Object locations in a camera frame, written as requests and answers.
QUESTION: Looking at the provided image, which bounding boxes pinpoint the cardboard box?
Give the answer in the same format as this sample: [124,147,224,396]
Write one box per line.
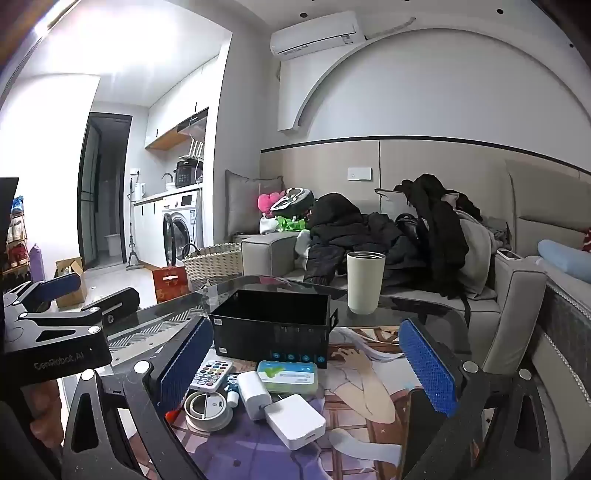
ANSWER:
[55,257,89,309]

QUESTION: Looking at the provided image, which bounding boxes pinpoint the wicker basket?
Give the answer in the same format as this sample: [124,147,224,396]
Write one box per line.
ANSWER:
[182,242,245,293]

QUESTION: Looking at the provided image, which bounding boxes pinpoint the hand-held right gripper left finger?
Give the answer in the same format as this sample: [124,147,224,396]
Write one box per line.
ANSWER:
[61,315,214,480]

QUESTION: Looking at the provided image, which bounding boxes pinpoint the white tape roll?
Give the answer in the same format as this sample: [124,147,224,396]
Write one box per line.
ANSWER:
[183,391,233,433]

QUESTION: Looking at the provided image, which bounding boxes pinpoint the black range hood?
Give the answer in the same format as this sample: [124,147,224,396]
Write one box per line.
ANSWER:
[177,108,210,135]

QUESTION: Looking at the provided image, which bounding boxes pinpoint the white counter cabinet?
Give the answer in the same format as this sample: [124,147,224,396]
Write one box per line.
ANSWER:
[133,191,165,267]

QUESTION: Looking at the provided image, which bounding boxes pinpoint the shoe rack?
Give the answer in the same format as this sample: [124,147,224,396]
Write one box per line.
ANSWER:
[2,196,33,283]

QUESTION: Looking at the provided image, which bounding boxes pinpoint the white remote with coloured buttons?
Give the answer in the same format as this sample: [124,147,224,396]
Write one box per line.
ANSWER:
[189,357,235,394]

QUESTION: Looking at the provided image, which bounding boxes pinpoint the blue pillow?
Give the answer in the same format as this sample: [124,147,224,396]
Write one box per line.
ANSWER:
[537,239,591,280]

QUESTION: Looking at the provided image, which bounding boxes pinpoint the pink plush toy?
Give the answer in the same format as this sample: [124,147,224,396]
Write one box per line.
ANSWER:
[257,189,287,217]

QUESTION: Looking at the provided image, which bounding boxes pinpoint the mop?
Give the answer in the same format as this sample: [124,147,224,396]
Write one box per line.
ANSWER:
[125,181,147,271]

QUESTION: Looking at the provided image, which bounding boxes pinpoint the black framed door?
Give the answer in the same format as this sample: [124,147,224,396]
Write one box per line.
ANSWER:
[77,112,134,271]

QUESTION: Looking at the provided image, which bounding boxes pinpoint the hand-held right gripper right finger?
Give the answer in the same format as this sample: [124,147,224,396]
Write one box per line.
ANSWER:
[398,318,563,480]

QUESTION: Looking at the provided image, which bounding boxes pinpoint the black white helmet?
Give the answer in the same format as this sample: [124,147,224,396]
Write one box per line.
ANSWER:
[270,186,316,214]

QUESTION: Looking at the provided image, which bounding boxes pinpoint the grey sofa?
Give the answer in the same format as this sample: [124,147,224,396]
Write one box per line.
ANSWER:
[241,217,548,376]

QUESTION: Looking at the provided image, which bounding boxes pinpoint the white washing machine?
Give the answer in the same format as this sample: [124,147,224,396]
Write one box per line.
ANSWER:
[161,189,204,269]

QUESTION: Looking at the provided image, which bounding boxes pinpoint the white air conditioner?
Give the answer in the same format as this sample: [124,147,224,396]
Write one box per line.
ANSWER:
[270,10,360,61]

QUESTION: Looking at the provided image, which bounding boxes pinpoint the white wall cabinets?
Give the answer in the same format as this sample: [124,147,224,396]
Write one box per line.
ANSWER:
[144,52,221,150]

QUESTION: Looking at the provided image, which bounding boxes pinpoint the black coat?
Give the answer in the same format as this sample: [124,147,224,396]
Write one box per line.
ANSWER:
[394,174,484,299]

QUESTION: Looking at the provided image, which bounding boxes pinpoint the green wipes packet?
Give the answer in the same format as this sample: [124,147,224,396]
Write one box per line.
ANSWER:
[256,360,320,396]

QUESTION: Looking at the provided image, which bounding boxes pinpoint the black plastic storage box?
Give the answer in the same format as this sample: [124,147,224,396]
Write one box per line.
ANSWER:
[209,290,340,369]

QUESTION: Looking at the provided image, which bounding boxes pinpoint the grey hoodie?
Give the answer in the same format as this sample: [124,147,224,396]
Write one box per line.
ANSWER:
[453,209,512,300]

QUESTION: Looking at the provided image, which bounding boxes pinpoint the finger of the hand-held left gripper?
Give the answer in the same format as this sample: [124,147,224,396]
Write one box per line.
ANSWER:
[4,272,83,315]
[18,287,140,340]

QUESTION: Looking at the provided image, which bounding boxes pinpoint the beige padded headboard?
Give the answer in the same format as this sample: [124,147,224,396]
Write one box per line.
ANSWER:
[505,159,591,260]

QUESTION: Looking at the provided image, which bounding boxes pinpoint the cream tumbler cup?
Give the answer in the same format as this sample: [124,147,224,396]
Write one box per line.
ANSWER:
[346,251,386,315]

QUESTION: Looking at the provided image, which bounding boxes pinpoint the black rice cooker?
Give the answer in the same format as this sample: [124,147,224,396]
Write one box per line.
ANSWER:
[175,159,204,188]

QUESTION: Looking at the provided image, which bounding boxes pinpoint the green white bag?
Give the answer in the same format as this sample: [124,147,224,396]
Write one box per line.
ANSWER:
[259,213,310,234]

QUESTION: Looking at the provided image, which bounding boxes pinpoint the red paper bag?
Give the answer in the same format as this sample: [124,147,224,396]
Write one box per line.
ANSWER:
[152,265,191,304]

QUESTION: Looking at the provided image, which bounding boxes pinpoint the black puffer jacket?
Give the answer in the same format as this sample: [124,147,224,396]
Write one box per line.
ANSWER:
[304,193,419,285]

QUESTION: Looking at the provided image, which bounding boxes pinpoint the purple rolled mat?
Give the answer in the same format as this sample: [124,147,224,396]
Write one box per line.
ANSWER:
[30,244,46,284]

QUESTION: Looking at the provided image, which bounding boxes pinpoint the patterned fabric chair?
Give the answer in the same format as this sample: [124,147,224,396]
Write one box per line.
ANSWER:
[530,258,591,480]

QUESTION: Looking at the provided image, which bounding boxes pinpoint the person's left hand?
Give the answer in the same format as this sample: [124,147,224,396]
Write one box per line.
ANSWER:
[25,381,65,446]

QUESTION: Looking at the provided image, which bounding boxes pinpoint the white power bank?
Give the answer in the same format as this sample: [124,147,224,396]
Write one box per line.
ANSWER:
[265,393,327,451]

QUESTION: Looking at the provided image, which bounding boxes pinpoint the white charger plug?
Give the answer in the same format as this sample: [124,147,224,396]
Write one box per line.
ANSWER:
[237,371,273,421]

